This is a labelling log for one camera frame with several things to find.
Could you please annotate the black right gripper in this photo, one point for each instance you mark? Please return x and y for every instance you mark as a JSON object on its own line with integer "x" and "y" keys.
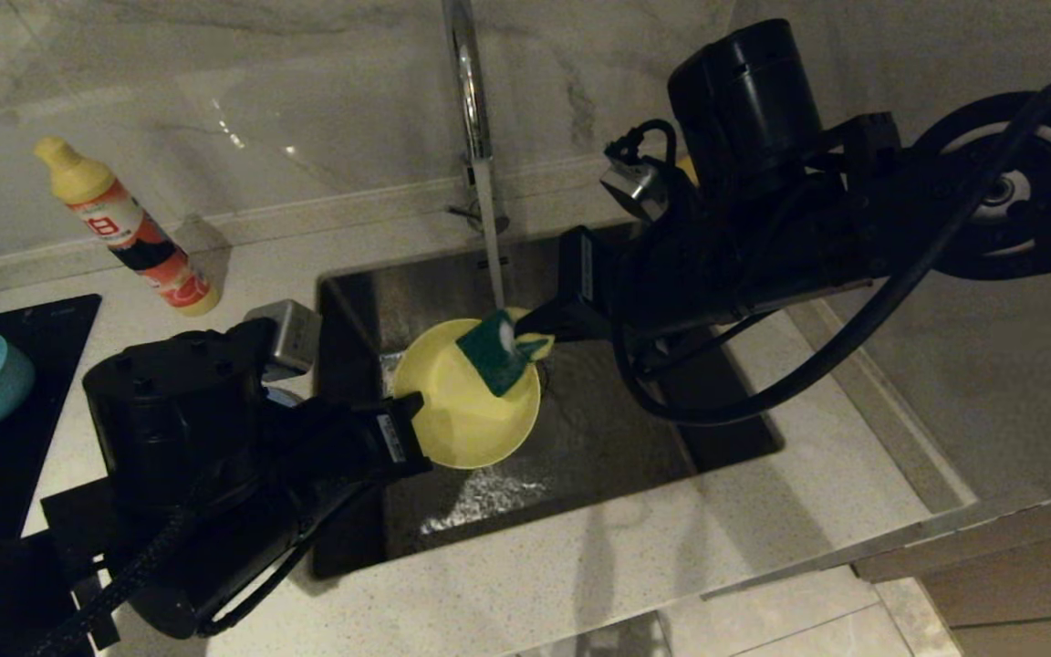
{"x": 671, "y": 283}

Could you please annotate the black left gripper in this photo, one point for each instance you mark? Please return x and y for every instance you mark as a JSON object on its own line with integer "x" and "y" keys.
{"x": 334, "y": 447}

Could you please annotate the yellow bowl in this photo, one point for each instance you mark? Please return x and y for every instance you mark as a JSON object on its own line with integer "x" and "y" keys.
{"x": 462, "y": 420}

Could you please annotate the yellow green sponge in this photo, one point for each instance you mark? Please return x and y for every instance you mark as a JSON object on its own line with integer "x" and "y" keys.
{"x": 489, "y": 351}

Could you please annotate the orange label dish soap bottle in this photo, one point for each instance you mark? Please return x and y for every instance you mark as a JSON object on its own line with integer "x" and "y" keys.
{"x": 138, "y": 237}

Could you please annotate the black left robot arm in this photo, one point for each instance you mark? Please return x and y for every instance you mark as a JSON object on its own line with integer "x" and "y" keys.
{"x": 170, "y": 411}

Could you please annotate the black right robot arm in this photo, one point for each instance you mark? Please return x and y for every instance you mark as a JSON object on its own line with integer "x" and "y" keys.
{"x": 744, "y": 100}

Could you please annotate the stainless steel sink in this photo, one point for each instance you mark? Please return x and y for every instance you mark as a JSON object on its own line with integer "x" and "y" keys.
{"x": 580, "y": 438}

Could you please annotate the running water stream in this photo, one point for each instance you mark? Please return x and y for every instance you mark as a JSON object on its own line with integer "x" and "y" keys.
{"x": 489, "y": 246}

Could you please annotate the chrome faucet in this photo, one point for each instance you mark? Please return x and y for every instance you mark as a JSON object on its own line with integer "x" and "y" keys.
{"x": 471, "y": 91}

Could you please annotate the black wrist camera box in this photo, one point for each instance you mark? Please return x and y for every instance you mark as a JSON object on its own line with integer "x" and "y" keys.
{"x": 635, "y": 187}
{"x": 293, "y": 338}

